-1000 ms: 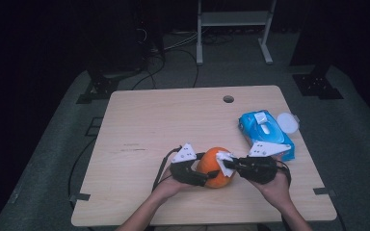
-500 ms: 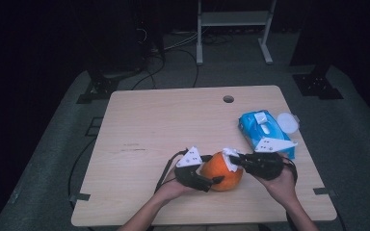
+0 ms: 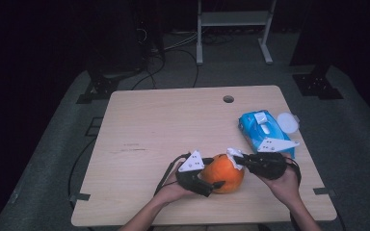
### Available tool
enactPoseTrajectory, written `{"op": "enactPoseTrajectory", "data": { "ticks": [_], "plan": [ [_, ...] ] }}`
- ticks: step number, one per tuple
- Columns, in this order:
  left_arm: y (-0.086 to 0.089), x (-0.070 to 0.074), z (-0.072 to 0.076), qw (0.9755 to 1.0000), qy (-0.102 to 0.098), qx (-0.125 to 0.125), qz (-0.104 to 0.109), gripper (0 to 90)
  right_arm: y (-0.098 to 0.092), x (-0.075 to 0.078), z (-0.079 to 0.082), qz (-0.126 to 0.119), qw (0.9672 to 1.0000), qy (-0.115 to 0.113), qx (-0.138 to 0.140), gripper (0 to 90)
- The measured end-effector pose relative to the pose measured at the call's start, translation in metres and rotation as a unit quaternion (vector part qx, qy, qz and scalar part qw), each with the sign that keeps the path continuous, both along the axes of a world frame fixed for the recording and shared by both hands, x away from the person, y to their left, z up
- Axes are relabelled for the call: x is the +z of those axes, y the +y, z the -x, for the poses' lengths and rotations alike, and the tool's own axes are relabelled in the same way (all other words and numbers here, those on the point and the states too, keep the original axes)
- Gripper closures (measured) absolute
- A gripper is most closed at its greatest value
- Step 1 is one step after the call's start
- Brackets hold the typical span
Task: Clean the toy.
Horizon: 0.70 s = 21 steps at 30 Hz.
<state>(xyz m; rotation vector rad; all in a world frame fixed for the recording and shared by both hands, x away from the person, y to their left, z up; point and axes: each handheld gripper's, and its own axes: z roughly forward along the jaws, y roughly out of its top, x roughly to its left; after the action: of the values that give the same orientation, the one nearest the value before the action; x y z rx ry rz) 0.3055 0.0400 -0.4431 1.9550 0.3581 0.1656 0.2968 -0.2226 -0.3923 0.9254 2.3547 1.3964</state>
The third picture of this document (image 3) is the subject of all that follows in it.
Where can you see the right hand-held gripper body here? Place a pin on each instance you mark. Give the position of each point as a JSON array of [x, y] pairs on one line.
[[268, 165]]

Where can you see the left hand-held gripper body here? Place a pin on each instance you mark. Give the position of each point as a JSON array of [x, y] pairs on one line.
[[191, 163]]

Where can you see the white wet wipe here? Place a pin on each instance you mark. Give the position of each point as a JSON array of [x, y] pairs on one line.
[[234, 154]]

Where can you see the orange plush toy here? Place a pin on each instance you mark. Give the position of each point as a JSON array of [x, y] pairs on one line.
[[221, 174]]

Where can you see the blue wet wipe pack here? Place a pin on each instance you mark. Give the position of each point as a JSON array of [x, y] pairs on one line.
[[249, 126]]

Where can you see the person's right hand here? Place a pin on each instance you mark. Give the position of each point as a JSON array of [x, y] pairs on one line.
[[285, 189]]

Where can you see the person's left hand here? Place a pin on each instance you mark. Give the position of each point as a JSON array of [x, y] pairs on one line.
[[173, 194]]

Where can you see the dark tape strip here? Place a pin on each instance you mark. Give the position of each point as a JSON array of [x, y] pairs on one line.
[[322, 191], [80, 196]]

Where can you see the black stand base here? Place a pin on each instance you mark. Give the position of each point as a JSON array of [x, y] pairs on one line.
[[101, 86], [316, 85]]

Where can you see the white metal stand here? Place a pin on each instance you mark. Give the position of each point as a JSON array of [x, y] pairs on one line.
[[234, 18]]

